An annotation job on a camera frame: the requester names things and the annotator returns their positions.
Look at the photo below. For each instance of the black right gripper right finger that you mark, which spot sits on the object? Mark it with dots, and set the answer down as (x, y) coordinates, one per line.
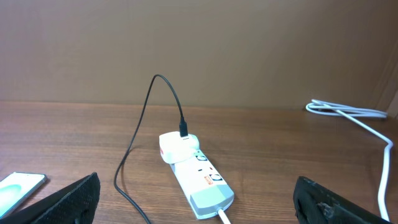
(315, 204)

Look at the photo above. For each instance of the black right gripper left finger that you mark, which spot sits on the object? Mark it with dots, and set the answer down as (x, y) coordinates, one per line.
(74, 204)

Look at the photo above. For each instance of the blue Galaxy smartphone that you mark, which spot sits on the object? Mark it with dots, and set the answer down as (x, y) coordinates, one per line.
(17, 188)

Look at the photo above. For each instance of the white power strip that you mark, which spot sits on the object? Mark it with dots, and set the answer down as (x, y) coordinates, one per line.
(205, 189)

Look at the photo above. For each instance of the white USB wall charger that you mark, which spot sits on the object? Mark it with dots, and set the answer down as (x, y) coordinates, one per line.
(174, 148)

